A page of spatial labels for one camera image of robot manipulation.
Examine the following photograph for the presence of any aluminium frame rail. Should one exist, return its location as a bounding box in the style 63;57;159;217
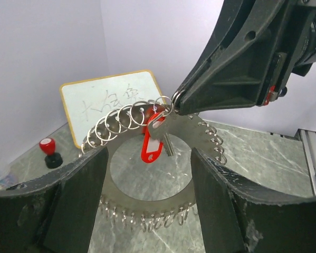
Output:
298;129;316;196

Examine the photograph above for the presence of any red black stamp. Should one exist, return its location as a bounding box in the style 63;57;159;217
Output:
39;138;63;169

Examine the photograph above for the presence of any metal disc with keyrings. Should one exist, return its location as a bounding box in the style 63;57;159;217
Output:
81;99;227;232

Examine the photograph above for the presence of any key with red tag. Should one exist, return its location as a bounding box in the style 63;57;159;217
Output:
141;111;175;163

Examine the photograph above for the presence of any small clear cup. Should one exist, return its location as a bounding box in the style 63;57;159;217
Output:
0;161;17;190

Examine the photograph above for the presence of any small whiteboard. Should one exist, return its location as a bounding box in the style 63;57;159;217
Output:
59;70;162;148

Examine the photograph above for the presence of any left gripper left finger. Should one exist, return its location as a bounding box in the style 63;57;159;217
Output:
0;148;109;252

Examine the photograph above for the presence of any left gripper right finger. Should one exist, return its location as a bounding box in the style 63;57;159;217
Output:
190;148;316;252

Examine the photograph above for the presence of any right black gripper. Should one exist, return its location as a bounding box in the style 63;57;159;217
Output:
177;1;316;115

